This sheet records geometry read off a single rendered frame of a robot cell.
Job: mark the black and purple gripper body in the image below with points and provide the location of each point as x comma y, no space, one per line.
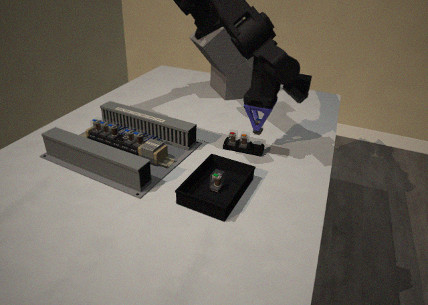
252,97

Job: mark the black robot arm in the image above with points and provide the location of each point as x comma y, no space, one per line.
252,37

